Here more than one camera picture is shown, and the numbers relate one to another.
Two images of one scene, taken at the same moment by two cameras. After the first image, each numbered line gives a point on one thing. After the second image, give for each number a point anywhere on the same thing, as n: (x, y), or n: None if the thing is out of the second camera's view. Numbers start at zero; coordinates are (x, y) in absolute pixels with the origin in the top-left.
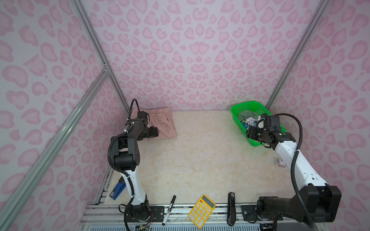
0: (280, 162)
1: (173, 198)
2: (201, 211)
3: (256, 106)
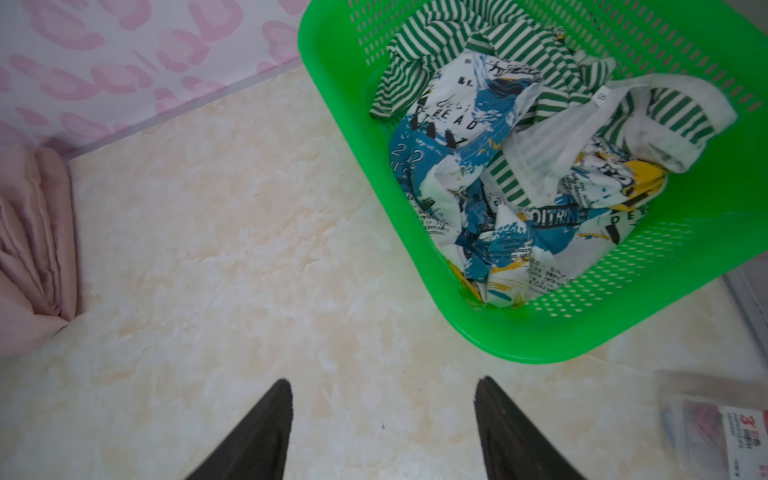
0: (715, 428)
1: None
2: None
3: (712, 221)
